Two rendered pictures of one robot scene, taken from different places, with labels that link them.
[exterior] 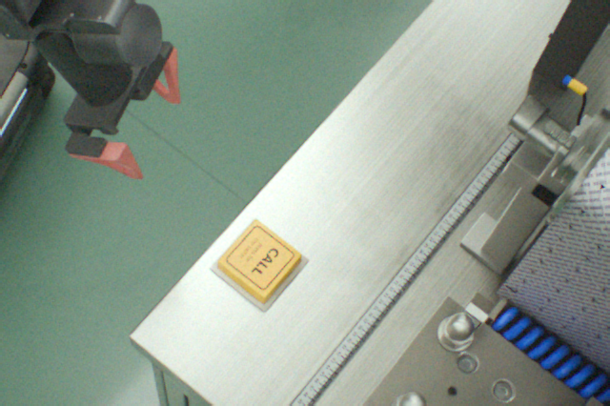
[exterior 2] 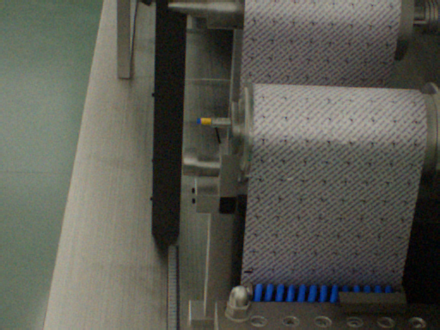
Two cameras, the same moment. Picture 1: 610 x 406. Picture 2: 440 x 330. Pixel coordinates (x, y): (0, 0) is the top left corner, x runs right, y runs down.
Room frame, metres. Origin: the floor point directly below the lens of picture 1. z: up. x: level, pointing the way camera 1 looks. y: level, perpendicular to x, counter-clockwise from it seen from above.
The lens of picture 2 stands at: (-0.54, 0.42, 1.83)
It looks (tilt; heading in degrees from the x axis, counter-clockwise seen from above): 30 degrees down; 324
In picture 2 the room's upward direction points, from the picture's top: 5 degrees clockwise
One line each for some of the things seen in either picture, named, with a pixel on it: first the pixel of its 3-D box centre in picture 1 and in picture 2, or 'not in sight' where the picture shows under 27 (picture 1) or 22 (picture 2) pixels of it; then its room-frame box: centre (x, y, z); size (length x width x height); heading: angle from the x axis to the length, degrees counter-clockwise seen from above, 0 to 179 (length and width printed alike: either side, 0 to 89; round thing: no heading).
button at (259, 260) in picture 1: (259, 260); not in sight; (0.42, 0.03, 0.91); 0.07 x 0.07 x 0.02; 62
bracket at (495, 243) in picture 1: (523, 193); (211, 235); (0.50, -0.23, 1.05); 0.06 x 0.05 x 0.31; 62
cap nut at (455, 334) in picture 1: (459, 328); (239, 301); (0.34, -0.18, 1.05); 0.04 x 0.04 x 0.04
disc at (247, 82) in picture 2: (597, 156); (246, 129); (0.45, -0.25, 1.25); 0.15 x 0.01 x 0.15; 152
